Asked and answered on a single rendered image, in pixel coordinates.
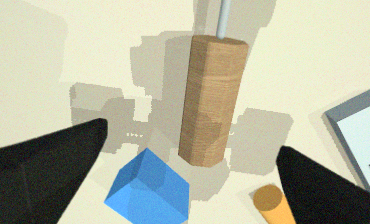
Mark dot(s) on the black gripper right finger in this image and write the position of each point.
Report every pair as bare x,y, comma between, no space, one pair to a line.
317,195

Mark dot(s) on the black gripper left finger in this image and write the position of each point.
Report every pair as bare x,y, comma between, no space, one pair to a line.
39,177

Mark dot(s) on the wooden-handled tool with grey metal shaft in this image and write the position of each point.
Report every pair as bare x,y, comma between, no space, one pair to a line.
215,70

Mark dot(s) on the orange-handled hammer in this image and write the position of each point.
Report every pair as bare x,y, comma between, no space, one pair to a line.
272,205

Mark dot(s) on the blue cube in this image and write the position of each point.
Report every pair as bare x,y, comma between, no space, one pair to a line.
147,191

